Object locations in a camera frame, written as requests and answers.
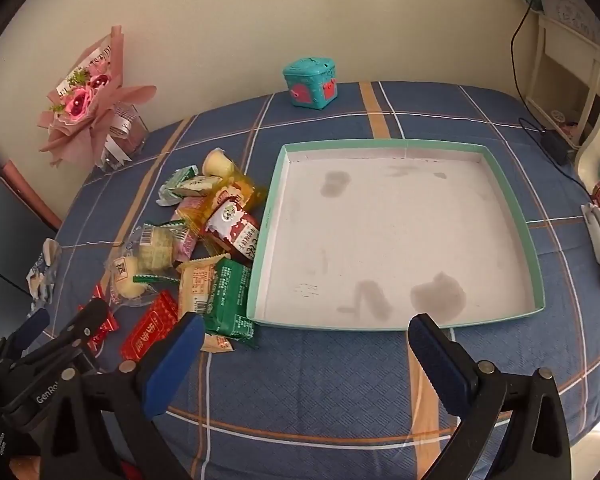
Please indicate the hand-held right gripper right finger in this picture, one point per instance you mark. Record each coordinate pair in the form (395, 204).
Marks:
(435, 360)

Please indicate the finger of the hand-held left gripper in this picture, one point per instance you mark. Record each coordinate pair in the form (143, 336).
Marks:
(32, 324)
(87, 317)

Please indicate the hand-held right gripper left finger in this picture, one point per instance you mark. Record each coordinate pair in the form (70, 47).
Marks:
(175, 360)

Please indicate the red candy packet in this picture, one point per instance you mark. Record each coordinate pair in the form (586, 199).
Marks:
(98, 294)
(102, 330)

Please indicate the small cream orange packet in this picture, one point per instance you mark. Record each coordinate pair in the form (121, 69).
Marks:
(217, 344)

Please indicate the clear round cake packet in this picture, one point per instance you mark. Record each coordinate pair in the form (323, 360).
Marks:
(130, 280)

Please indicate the orange cracker packet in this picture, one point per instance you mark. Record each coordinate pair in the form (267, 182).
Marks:
(195, 282)

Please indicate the clear green-edged pastry packet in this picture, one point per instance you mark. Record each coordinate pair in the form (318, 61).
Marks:
(155, 247)

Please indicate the green-rimmed cardboard tray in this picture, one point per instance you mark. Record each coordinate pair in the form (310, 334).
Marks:
(380, 235)

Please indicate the red white snack packet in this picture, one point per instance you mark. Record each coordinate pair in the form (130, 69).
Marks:
(230, 227)

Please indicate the pink snack packet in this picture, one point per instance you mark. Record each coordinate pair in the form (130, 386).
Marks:
(190, 207)

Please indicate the green white snack packet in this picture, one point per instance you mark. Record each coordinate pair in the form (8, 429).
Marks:
(172, 187)

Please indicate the cream snack packet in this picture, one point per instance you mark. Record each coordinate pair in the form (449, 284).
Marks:
(197, 185)

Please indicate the yellow transparent cake packet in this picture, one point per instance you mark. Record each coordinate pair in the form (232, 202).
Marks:
(240, 192)

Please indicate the white blue wrapper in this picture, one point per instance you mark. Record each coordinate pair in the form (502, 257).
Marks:
(42, 270)

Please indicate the blue plaid bedsheet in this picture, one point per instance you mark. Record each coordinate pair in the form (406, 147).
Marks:
(330, 385)

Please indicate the clear glass vase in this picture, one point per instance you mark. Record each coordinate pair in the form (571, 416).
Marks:
(127, 135)

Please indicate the yellow pudding cup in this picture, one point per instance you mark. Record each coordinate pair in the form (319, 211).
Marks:
(217, 164)

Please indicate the white device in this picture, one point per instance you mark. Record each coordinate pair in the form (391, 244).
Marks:
(597, 240)

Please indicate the pink flower bouquet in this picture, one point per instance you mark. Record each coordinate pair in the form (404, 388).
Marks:
(80, 100)

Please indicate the black power adapter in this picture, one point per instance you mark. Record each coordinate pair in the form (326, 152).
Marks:
(554, 147)

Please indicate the pink item on shelf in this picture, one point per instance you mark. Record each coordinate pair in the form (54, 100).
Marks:
(562, 130)

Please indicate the teal toy chest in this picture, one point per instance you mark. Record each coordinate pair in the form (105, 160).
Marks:
(310, 85)

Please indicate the white bedside shelf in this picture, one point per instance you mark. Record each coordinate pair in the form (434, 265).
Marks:
(547, 50)

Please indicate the reddish wooden rail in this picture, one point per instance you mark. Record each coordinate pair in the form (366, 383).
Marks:
(30, 195)

